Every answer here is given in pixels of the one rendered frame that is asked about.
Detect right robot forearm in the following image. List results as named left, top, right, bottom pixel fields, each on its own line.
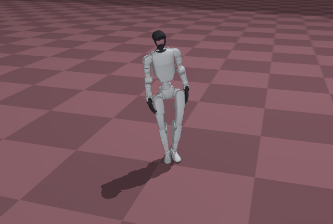
left=144, top=77, right=152, bottom=102

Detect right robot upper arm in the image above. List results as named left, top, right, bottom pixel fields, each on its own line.
left=143, top=54, right=152, bottom=83

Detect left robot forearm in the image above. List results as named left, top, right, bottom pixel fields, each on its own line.
left=179, top=71, right=189, bottom=89

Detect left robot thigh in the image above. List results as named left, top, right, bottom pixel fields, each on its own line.
left=171, top=89, right=185, bottom=129

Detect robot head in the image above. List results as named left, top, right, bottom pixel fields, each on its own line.
left=152, top=30, right=166, bottom=53

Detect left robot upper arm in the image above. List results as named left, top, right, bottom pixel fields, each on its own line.
left=171, top=48, right=185, bottom=74

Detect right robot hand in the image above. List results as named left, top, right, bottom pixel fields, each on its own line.
left=147, top=98, right=157, bottom=114

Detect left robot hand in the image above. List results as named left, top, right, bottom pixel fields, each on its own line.
left=184, top=86, right=189, bottom=103

